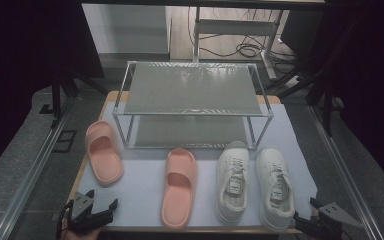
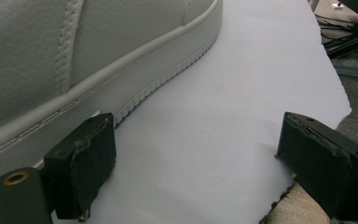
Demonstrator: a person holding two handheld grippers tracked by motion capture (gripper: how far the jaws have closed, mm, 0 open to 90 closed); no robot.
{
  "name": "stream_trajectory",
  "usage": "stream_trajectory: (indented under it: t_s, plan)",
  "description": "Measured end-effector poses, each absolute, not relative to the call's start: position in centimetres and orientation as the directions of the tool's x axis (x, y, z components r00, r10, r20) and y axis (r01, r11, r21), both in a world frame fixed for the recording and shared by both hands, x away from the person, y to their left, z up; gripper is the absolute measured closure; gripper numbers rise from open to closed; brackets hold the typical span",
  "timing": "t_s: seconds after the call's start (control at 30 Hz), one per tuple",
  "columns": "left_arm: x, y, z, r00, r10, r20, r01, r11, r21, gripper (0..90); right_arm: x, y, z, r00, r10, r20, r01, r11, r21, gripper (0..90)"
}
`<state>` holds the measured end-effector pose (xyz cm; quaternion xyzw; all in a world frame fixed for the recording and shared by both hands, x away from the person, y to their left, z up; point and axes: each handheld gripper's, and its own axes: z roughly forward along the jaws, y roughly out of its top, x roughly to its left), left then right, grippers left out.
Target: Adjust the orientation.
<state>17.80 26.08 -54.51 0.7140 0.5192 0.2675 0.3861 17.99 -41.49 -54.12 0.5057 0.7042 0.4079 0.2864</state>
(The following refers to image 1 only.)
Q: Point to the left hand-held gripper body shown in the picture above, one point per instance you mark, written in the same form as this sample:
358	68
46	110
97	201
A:
81	208

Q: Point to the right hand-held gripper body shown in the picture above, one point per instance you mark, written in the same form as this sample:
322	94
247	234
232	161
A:
335	215

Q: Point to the pink slipper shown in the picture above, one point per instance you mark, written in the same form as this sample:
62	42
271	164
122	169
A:
105	163
178	196

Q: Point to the white sneaker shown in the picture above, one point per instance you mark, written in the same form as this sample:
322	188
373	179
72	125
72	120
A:
275	193
233	186

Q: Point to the two-tier metal shoe rack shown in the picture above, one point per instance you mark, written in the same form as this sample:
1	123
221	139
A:
193	88

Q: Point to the person's left hand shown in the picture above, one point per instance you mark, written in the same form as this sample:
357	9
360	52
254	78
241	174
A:
80	236

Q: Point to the white table mat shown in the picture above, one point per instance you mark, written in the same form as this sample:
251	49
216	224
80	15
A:
140	186

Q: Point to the black metal stand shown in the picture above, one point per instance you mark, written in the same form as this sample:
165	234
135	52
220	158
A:
326	96
57	96

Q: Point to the white power strip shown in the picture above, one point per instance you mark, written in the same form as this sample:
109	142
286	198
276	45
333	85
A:
293	81

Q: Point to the white cabinet panel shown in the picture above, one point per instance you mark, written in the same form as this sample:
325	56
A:
126	28

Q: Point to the aluminium rail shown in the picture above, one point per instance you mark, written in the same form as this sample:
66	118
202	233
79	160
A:
346	180
30	180

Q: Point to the black floor socket frame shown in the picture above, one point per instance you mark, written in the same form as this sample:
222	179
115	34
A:
56	141

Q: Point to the white metal desk frame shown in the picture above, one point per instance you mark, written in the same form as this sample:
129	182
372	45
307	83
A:
235	27

